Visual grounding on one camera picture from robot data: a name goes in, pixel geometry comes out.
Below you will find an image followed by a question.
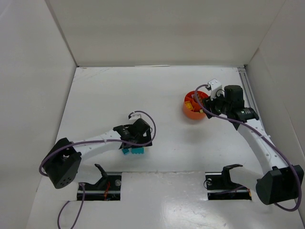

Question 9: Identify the teal long lego brick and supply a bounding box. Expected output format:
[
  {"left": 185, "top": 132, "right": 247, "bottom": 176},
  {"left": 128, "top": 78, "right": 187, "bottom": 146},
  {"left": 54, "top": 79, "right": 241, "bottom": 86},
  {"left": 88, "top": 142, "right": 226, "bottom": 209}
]
[{"left": 131, "top": 147, "right": 144, "bottom": 154}]

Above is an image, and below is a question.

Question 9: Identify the teal small lego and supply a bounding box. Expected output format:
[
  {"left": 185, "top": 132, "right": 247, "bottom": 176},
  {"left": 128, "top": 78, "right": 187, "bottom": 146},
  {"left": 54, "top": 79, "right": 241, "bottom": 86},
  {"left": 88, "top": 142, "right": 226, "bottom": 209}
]
[{"left": 122, "top": 148, "right": 130, "bottom": 155}]

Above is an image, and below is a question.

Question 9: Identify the yellow orange long lego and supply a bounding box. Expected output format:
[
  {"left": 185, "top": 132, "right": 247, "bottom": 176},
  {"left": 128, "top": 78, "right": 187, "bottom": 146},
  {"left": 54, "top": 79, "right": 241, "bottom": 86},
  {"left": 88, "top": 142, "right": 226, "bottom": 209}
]
[{"left": 184, "top": 101, "right": 193, "bottom": 111}]

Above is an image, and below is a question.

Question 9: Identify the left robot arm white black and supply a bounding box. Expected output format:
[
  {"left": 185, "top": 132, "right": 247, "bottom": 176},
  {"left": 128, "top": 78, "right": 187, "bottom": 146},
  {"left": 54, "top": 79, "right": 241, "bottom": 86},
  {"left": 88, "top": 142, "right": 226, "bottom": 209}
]
[{"left": 39, "top": 118, "right": 156, "bottom": 189}]

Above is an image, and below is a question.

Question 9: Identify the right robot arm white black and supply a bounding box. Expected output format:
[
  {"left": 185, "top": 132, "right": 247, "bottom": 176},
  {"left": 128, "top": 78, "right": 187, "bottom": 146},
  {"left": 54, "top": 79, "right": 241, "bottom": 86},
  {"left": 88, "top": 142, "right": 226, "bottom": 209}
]
[{"left": 199, "top": 83, "right": 304, "bottom": 212}]

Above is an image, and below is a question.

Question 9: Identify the orange round divided container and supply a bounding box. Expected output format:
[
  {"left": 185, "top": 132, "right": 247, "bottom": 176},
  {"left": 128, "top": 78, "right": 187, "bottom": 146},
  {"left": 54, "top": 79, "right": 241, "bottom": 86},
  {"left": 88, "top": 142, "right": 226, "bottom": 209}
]
[{"left": 183, "top": 91, "right": 206, "bottom": 120}]

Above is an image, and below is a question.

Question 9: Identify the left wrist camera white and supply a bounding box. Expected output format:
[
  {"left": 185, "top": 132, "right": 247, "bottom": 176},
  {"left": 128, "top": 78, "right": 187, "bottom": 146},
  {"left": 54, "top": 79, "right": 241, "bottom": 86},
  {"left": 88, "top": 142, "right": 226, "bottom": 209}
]
[{"left": 128, "top": 113, "right": 141, "bottom": 121}]

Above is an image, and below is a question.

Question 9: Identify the aluminium rail right side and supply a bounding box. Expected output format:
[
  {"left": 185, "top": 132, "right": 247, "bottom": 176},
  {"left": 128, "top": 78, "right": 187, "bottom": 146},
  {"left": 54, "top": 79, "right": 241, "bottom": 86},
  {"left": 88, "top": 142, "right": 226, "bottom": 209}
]
[{"left": 237, "top": 66, "right": 271, "bottom": 137}]

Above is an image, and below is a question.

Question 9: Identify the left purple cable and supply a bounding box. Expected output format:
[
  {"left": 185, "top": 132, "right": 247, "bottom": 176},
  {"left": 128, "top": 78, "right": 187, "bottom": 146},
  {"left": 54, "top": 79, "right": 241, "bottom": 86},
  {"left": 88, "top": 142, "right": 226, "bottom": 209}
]
[{"left": 39, "top": 110, "right": 156, "bottom": 229}]

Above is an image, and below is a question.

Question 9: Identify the purple cable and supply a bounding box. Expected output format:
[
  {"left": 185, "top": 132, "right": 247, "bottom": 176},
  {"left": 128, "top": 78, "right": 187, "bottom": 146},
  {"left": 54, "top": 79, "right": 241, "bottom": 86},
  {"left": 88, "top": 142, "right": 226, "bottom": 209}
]
[
  {"left": 39, "top": 110, "right": 156, "bottom": 229},
  {"left": 194, "top": 83, "right": 302, "bottom": 212}
]

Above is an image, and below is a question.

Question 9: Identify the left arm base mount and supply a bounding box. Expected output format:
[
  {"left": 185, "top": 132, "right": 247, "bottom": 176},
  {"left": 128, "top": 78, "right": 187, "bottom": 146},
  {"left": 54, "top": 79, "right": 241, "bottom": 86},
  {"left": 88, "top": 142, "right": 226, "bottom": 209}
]
[{"left": 74, "top": 164, "right": 122, "bottom": 201}]

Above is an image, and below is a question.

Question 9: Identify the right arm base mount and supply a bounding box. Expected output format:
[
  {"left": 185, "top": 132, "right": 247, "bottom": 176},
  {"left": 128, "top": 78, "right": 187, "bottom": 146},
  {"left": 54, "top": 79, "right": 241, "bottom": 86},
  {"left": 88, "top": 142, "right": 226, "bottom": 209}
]
[{"left": 203, "top": 164, "right": 252, "bottom": 200}]

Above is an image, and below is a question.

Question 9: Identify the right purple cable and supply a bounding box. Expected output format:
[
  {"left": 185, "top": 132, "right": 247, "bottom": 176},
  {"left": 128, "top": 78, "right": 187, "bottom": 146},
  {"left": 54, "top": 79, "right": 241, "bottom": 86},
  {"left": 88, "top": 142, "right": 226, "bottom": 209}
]
[{"left": 194, "top": 83, "right": 302, "bottom": 212}]

